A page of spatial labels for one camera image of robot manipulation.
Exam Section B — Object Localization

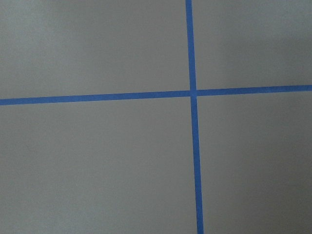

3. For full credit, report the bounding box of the blue tape line crosswise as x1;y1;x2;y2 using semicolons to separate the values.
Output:
0;85;312;106

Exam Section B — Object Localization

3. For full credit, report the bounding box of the blue tape line lengthwise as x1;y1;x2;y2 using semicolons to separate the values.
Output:
185;0;204;234

